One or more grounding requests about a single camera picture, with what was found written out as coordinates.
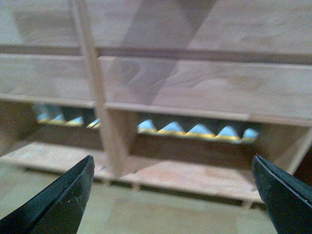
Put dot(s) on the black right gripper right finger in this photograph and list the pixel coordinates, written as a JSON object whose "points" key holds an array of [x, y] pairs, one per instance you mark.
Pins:
{"points": [[288, 200]]}

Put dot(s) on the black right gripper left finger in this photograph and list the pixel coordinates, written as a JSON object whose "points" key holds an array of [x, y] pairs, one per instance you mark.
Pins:
{"points": [[58, 208]]}

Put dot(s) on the blue yellow zigzag strip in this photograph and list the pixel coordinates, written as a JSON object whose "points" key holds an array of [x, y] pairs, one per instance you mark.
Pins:
{"points": [[231, 131]]}

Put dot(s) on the wooden bookshelf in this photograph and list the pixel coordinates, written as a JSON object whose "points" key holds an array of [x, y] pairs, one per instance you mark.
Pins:
{"points": [[242, 60]]}

